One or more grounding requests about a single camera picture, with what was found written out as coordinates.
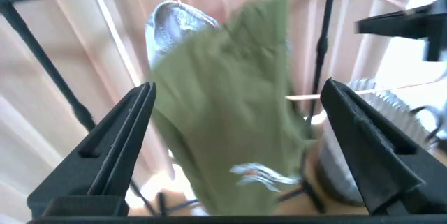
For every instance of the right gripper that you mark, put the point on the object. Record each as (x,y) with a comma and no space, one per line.
(438,28)

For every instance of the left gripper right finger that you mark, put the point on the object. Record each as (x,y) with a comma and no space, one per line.
(384,168)

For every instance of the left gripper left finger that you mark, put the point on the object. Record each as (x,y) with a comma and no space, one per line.
(70,185)

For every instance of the green garment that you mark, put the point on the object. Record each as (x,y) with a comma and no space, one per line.
(227,95)

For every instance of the pale grey shorts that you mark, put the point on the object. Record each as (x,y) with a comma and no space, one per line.
(167,32)

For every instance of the white laundry basket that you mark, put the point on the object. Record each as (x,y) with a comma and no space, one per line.
(335,168)

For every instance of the beige curtain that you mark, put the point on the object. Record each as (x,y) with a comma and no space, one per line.
(52,130)

